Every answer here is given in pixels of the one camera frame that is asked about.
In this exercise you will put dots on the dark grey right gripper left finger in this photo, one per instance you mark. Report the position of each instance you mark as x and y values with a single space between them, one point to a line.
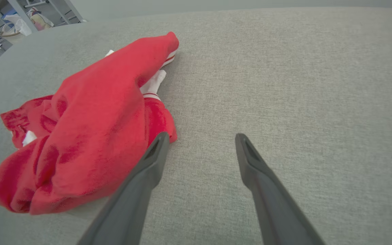
138 197

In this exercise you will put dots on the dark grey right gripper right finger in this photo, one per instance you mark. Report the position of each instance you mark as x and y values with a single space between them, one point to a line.
274 211

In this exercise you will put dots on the red garment with white trim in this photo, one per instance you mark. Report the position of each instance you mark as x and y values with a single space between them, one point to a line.
90 112

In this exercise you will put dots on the grey fabric sofa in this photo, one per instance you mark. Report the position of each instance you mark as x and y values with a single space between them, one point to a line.
284 85

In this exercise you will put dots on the colourful printed bag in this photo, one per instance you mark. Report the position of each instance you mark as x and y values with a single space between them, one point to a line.
41 19

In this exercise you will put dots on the translucent plastic bag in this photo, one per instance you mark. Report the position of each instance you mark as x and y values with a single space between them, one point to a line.
23 26

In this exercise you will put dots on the white partition panel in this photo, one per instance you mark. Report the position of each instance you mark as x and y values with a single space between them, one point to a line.
216 3

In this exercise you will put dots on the white metal rack frame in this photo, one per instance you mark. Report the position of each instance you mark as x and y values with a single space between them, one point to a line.
22 13

